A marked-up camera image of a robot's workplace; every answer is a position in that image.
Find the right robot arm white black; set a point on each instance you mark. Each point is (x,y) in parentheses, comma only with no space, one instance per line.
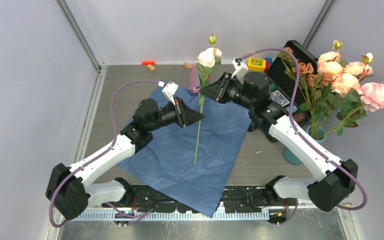
(332,178)

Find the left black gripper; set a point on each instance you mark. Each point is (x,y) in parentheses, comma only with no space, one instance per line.
(185,116)

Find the pink metronome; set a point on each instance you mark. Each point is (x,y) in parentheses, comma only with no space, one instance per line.
(194,80)

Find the pale pink double rose stem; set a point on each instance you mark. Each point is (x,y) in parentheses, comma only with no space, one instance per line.
(207,62)

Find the dark blue wrapping paper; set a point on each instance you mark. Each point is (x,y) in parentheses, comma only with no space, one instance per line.
(192,165)

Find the yellow toy block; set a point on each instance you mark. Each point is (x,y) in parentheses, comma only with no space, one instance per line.
(258,65)

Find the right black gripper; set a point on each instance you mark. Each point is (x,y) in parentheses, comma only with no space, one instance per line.
(220,96)

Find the pink rose stem with bud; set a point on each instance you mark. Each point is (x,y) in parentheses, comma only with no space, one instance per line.
(329,67)

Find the peach rose bud stem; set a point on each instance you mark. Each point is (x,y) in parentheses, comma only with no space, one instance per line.
(357,68)

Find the small wooden block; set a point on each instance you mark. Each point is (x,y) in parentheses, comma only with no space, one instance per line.
(151,68)

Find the wooden curved block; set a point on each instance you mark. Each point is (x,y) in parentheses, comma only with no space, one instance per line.
(188,65)

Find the large pink peony stem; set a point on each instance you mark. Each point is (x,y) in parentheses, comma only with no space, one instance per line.
(371,99)

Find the blue toy block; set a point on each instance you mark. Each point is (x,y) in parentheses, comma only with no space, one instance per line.
(269,60)

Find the playing card deck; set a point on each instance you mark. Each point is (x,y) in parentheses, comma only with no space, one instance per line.
(279,98)

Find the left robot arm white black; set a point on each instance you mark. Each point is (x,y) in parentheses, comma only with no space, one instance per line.
(71,189)

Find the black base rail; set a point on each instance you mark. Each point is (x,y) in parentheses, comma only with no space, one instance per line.
(234,199)

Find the orange red block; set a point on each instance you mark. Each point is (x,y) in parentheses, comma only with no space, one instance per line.
(148,62)

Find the brown rose stem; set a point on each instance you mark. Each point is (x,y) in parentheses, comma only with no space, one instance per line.
(310,88)

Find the black poker chip case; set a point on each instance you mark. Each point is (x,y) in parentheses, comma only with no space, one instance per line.
(279,80)

